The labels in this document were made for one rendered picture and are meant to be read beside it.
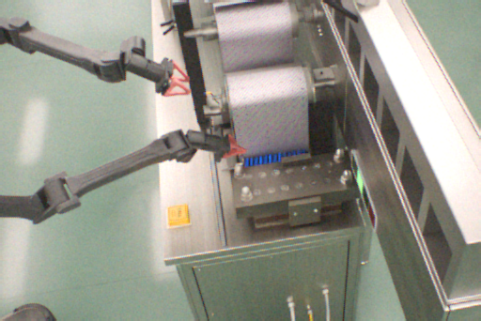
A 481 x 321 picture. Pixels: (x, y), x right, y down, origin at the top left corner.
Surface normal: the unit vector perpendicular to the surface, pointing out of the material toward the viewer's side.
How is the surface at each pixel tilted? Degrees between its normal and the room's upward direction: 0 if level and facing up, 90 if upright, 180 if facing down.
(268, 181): 0
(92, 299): 0
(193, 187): 0
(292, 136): 90
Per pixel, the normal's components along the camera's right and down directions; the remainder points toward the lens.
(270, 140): 0.14, 0.73
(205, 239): -0.10, -0.66
